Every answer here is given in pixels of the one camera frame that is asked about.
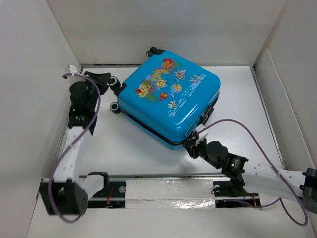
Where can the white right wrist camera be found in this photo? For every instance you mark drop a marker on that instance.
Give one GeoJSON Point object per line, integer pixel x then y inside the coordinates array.
{"type": "Point", "coordinates": [200, 133]}

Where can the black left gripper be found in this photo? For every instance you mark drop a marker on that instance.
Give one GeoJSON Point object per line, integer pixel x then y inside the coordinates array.
{"type": "Point", "coordinates": [103, 80]}

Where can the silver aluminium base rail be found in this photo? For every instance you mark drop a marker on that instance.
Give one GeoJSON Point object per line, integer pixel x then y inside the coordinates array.
{"type": "Point", "coordinates": [172, 192]}

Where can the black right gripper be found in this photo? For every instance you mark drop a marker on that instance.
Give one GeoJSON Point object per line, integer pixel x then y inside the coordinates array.
{"type": "Point", "coordinates": [194, 148]}

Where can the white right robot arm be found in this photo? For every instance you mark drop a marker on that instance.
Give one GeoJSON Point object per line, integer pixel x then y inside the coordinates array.
{"type": "Point", "coordinates": [255, 178]}

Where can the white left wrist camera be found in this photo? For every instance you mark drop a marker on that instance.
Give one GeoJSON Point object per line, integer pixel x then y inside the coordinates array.
{"type": "Point", "coordinates": [70, 70]}

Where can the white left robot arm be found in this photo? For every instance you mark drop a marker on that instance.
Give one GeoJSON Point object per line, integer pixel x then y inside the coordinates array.
{"type": "Point", "coordinates": [63, 193]}

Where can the blue hard-shell suitcase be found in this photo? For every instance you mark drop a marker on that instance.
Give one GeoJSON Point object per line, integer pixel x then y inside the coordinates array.
{"type": "Point", "coordinates": [168, 96]}

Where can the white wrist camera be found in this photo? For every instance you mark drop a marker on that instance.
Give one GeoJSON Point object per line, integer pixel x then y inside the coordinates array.
{"type": "Point", "coordinates": [200, 133]}
{"type": "Point", "coordinates": [70, 70]}

